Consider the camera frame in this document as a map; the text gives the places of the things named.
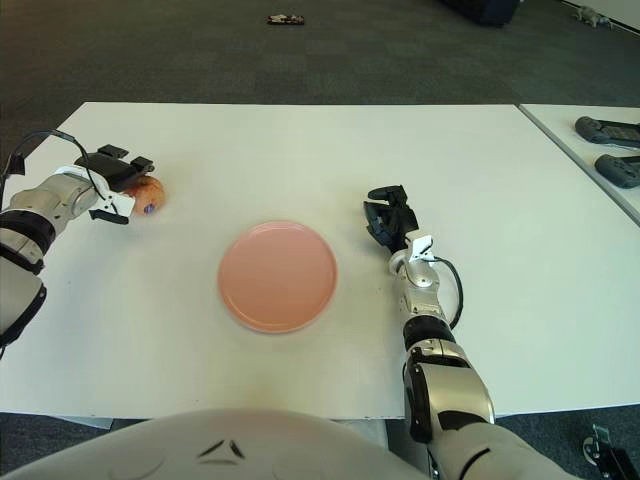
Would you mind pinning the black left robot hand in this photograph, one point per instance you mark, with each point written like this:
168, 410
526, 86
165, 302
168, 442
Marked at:
115, 170

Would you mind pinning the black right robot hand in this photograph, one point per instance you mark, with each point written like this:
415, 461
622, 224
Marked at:
395, 220

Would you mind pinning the red apple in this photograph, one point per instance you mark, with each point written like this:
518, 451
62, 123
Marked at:
150, 197

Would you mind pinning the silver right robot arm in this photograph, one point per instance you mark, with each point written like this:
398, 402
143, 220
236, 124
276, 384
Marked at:
427, 300

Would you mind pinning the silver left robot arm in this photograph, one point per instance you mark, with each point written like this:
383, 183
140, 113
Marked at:
45, 205

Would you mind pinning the pink round plate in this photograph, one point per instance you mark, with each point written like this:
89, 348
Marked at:
277, 277

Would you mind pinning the grey handheld controller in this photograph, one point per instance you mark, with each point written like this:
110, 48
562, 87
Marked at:
615, 171
600, 131

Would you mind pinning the dark blue bag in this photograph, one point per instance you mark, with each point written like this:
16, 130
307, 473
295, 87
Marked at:
480, 12

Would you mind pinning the small dark floor object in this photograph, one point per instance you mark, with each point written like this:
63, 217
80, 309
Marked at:
285, 20

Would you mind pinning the grey robot torso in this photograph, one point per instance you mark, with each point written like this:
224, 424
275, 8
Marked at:
225, 440

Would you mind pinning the black wheeled stand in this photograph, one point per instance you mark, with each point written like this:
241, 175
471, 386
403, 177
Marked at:
600, 444

